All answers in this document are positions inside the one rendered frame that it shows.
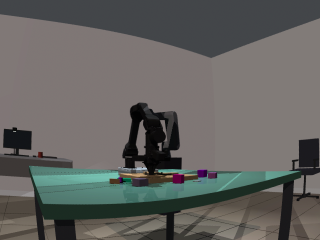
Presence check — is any brown rectangular block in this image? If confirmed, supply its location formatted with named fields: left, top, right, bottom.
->
left=109, top=178, right=120, bottom=184

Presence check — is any green rectangular block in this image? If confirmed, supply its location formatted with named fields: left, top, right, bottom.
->
left=122, top=178, right=131, bottom=183

